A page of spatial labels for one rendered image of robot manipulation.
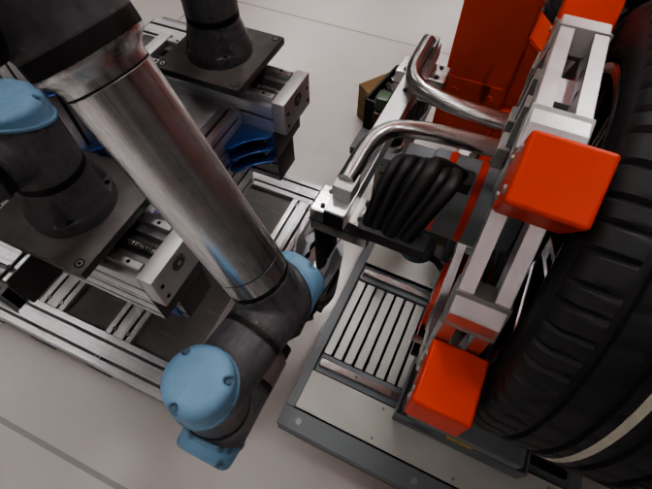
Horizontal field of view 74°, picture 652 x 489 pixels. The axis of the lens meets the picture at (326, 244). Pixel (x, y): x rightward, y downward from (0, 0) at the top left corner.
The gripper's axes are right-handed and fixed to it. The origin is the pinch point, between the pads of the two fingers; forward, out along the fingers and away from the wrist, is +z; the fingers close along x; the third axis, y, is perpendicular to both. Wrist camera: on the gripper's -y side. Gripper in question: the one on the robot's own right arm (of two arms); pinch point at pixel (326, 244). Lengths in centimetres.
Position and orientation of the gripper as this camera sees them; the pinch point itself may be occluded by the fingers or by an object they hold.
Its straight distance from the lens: 71.3
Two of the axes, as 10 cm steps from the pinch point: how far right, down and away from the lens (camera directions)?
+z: 4.3, -7.6, 4.9
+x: -9.0, -3.6, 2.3
